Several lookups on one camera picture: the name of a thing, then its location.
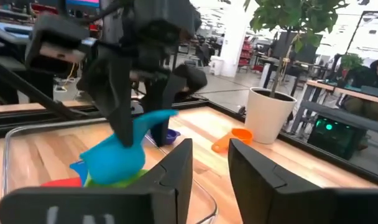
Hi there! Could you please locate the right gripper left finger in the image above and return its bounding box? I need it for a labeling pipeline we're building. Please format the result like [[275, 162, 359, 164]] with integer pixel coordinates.
[[0, 138, 193, 224]]

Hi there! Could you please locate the orange measuring cup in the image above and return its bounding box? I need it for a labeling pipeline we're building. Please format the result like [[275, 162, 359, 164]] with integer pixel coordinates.
[[211, 128, 254, 154]]

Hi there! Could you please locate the person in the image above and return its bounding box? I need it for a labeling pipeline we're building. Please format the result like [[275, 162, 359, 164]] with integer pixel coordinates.
[[343, 57, 378, 123]]

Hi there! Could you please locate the wooden desk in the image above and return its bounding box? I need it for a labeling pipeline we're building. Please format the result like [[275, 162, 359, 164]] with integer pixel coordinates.
[[305, 79, 378, 106]]

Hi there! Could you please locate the green measuring cup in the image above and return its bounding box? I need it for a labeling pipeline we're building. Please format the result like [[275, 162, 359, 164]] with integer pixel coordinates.
[[83, 169, 150, 189]]

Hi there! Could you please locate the computer monitor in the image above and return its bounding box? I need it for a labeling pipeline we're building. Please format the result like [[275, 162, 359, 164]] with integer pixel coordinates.
[[65, 0, 101, 10]]

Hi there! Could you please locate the small potted plant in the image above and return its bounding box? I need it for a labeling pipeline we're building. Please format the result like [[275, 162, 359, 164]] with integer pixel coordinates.
[[340, 52, 365, 78]]

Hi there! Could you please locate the clear plastic basket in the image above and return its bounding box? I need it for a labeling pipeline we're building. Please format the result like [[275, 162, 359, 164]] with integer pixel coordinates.
[[1, 117, 219, 224]]

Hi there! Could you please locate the white plant pot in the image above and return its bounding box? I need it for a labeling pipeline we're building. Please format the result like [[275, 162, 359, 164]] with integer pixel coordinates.
[[244, 86, 298, 145]]

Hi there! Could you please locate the red measuring cup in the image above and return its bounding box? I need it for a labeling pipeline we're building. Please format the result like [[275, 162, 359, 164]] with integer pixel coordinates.
[[41, 177, 83, 188]]

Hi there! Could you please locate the dark blue measuring cup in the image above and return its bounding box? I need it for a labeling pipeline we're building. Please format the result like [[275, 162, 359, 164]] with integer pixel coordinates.
[[147, 128, 182, 146]]

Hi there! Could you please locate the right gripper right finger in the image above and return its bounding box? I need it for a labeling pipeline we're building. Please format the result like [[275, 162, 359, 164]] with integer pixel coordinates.
[[228, 139, 378, 224]]

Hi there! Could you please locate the light blue measuring cup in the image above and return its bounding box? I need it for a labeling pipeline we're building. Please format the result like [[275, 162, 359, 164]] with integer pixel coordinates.
[[70, 109, 180, 187]]

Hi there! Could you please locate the black computer with green light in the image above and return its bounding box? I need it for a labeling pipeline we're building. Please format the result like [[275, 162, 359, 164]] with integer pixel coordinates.
[[307, 115, 369, 161]]

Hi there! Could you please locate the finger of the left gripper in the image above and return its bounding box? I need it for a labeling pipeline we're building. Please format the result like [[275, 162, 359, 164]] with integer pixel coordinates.
[[76, 52, 137, 148], [144, 63, 208, 147]]

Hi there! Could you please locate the green leafy plant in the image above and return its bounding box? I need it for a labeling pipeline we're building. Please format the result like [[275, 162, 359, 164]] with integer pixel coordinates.
[[243, 0, 350, 99]]

